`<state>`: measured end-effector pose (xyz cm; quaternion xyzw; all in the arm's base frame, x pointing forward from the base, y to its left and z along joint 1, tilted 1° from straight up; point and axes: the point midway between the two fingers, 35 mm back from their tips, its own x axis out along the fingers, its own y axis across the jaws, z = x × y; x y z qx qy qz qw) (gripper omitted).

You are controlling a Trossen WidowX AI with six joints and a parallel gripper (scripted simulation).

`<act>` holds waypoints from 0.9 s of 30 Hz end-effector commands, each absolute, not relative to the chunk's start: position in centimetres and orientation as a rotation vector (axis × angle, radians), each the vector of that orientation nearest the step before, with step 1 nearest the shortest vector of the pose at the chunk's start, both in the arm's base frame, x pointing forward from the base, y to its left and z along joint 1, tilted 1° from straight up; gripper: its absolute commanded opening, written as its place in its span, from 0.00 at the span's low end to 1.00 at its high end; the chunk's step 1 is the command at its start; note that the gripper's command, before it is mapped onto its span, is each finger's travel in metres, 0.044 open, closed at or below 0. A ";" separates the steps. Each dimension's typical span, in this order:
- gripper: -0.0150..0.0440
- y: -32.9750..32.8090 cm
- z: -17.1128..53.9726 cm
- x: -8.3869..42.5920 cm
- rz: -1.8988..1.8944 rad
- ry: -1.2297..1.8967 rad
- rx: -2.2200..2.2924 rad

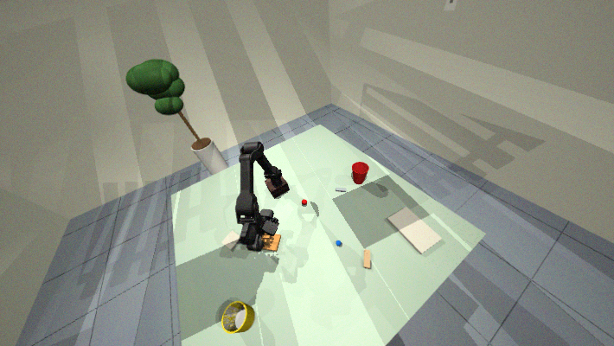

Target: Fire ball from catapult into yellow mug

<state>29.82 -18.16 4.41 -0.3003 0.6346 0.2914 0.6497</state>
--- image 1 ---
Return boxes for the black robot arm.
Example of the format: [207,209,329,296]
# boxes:
[235,141,284,246]

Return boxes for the yellow open cylinder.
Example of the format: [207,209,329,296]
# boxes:
[221,301,256,334]

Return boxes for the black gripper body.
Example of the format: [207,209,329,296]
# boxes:
[246,209,274,252]

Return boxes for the red plastic cup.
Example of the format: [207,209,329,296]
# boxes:
[352,162,369,184]

